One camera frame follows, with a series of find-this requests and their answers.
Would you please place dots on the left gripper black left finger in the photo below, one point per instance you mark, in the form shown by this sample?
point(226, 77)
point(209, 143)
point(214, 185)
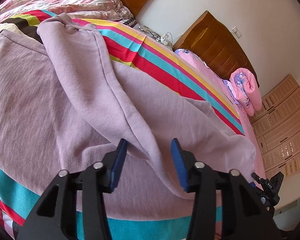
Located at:
point(54, 214)

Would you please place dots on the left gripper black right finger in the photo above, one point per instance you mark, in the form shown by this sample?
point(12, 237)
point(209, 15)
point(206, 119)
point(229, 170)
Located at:
point(244, 216)

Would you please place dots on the lilac purple pants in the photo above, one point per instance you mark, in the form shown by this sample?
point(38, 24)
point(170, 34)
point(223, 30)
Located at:
point(90, 109)

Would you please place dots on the rainbow striped bed sheet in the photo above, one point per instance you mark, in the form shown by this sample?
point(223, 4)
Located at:
point(165, 67)

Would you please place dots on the beige panelled wardrobe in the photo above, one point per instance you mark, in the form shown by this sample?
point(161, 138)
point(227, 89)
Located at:
point(277, 129)

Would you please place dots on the pink bed cover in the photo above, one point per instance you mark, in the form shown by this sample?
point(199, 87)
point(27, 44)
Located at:
point(226, 88)

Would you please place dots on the right wooden headboard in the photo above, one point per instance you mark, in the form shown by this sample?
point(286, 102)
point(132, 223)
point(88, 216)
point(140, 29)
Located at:
point(214, 44)

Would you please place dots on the white power strip charger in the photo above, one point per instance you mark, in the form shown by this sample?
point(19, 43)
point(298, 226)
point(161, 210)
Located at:
point(167, 39)

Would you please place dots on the nightstand with patterned cloth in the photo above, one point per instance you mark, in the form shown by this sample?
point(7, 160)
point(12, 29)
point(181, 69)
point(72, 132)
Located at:
point(150, 33)

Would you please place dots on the white wall socket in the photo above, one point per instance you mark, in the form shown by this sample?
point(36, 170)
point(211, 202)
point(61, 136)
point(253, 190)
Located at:
point(236, 31)

